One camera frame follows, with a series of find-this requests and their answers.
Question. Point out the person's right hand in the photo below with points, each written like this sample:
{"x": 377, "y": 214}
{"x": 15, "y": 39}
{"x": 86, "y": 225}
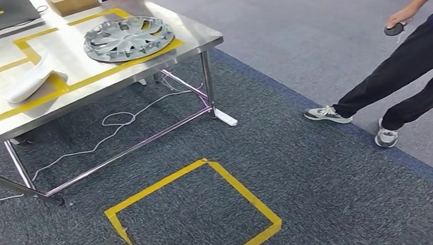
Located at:
{"x": 402, "y": 16}

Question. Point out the black round controller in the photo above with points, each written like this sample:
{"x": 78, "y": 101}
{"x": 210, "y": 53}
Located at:
{"x": 394, "y": 30}

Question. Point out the white plastic car part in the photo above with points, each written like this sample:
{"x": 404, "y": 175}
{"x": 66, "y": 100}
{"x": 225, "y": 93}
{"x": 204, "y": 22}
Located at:
{"x": 26, "y": 86}

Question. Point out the stainless steel workbench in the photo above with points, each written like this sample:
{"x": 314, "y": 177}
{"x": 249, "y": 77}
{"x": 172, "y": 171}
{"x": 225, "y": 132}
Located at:
{"x": 192, "y": 32}

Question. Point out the white power strip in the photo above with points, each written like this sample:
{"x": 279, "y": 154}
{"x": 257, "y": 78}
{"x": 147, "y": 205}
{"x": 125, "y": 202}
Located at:
{"x": 225, "y": 118}

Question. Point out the yellow tape square outline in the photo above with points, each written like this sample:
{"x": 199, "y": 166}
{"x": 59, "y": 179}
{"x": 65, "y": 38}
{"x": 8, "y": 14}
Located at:
{"x": 243, "y": 195}

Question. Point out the grey plastic wheel hubcap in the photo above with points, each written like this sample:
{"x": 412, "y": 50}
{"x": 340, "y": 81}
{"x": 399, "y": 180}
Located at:
{"x": 128, "y": 38}

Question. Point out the brown cardboard box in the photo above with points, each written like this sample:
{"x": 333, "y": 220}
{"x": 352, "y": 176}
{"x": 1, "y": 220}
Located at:
{"x": 72, "y": 4}

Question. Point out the grey flat slotted device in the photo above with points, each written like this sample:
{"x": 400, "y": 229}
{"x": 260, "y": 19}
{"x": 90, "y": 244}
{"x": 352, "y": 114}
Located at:
{"x": 26, "y": 29}

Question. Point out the grey laptop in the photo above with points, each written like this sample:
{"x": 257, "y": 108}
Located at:
{"x": 3, "y": 20}

